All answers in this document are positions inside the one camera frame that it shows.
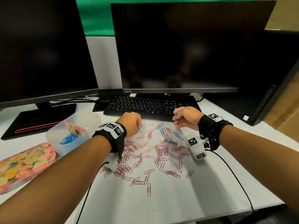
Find translucent plastic container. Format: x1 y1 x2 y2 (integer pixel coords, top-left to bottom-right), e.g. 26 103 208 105
45 111 101 158

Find person's left forearm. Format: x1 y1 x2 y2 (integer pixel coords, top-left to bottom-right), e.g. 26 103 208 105
0 135 112 224

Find person's right hand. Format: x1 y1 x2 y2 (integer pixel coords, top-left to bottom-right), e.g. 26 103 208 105
172 106 202 131

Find black computer tower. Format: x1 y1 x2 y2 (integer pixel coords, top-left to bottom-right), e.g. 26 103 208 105
203 30 299 126

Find colourful floral plastic box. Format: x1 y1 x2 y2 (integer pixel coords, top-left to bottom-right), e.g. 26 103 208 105
0 142 57 194

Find black monitor cables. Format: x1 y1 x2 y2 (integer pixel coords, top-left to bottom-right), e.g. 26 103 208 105
50 96 99 106

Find pile of pink paper clips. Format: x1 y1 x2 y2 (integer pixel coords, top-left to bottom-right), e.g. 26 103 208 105
103 123 195 197

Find thin black cable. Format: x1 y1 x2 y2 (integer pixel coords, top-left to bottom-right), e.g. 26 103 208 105
206 149 256 212
76 161 109 224

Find person's right forearm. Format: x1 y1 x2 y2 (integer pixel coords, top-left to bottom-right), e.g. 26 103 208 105
218 125 299 214

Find bunch of blue clips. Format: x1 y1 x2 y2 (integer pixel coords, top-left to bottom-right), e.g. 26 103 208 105
59 134 79 145

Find black keyboard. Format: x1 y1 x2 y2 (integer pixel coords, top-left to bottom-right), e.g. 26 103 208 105
103 95 201 121

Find bunch of multicoloured clips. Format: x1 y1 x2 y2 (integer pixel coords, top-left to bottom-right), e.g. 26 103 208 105
64 121 87 138

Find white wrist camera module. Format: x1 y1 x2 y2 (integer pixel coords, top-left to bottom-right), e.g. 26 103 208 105
186 135 208 160

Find black monitor stand red stripe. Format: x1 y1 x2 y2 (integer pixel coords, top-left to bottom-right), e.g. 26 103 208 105
1 102 77 140

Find person's left hand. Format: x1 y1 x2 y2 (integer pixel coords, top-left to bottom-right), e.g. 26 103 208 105
116 112 142 137

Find black wrist strap with markers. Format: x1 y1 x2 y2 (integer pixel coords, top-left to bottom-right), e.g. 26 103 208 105
92 122 127 163
197 113 233 151

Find large black computer monitor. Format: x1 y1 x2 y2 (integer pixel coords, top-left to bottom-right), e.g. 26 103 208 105
110 0 277 94

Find black flat stand base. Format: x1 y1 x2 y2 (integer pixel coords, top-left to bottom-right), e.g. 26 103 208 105
92 90 124 112

